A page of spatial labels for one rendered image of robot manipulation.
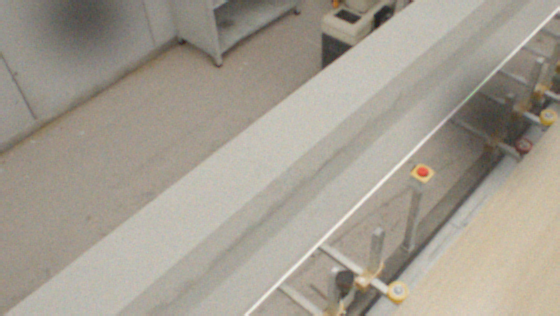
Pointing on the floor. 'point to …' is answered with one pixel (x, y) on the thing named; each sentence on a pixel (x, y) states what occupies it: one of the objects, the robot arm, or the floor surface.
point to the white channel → (257, 169)
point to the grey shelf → (223, 21)
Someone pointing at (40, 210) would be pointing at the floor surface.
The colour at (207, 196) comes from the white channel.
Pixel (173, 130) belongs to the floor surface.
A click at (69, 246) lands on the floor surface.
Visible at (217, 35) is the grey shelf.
